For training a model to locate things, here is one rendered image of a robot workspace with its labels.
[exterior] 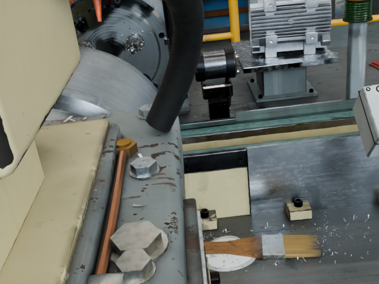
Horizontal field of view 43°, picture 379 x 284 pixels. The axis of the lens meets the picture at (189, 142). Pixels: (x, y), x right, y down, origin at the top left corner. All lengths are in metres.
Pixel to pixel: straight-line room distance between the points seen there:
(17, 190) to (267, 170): 0.62
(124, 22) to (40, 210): 0.79
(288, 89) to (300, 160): 0.57
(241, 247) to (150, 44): 0.46
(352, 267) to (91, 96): 0.47
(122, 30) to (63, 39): 0.84
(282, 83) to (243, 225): 0.60
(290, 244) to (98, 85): 0.43
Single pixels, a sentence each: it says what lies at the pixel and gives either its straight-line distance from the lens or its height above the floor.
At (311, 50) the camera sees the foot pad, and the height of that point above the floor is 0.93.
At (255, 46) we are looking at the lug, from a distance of 1.27.
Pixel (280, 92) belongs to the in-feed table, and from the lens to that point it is 1.35.
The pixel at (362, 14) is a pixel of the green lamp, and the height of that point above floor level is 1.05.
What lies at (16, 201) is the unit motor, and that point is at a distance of 0.22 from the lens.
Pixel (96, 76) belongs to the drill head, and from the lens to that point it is 0.49.
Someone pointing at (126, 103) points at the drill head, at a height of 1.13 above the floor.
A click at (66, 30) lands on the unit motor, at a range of 0.17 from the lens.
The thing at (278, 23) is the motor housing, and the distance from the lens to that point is 1.26.
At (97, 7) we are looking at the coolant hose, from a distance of 0.92.
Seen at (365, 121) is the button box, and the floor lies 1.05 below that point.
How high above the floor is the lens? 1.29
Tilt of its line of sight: 26 degrees down
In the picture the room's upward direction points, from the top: 7 degrees counter-clockwise
